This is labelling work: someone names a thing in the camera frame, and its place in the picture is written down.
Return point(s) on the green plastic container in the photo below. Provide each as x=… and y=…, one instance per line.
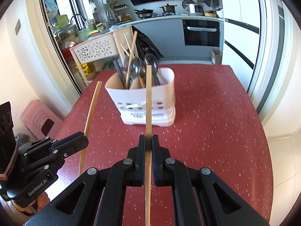
x=61, y=20

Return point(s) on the steel spoon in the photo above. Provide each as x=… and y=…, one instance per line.
x=151, y=62
x=136, y=66

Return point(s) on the steel rice cooker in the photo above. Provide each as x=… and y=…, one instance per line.
x=195, y=8

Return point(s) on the white plastic storage cart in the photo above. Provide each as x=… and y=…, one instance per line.
x=94, y=49

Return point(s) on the person's left hand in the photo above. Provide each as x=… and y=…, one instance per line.
x=43, y=202

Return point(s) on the grey base cabinets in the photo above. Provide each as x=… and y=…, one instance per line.
x=169, y=40

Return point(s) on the green plastic basket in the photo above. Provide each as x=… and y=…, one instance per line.
x=94, y=32

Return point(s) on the white plastic utensil holder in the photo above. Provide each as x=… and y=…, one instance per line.
x=162, y=91

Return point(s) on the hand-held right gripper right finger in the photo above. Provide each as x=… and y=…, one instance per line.
x=155, y=160

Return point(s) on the steel pot with lid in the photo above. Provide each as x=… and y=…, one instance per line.
x=168, y=9

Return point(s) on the black built-in oven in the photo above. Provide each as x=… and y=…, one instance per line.
x=199, y=37

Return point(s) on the white spice rack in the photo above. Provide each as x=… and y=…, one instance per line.
x=123, y=17

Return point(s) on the pink plastic stool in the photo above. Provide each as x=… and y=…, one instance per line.
x=33, y=117

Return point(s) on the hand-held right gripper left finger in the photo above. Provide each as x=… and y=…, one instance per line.
x=143, y=160

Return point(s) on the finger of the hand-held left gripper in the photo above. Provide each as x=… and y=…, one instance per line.
x=68, y=139
x=75, y=146

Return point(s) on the gold foil bag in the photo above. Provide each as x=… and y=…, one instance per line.
x=87, y=70

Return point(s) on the dark bag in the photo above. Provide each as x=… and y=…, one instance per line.
x=22, y=139

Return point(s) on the white refrigerator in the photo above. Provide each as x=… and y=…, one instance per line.
x=237, y=28

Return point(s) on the grey wall switch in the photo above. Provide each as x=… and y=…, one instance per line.
x=17, y=27

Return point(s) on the blue white packet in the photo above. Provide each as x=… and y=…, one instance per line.
x=50, y=3

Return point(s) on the cardboard box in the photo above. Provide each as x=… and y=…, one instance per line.
x=215, y=56

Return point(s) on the wooden tray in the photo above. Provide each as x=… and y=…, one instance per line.
x=210, y=13

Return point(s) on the black plastic bag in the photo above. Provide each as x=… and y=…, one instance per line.
x=148, y=47

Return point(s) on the steel basin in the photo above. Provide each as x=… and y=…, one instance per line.
x=68, y=45

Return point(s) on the black wok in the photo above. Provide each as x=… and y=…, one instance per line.
x=144, y=13

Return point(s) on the black kitchen faucet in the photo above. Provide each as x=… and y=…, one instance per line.
x=83, y=20

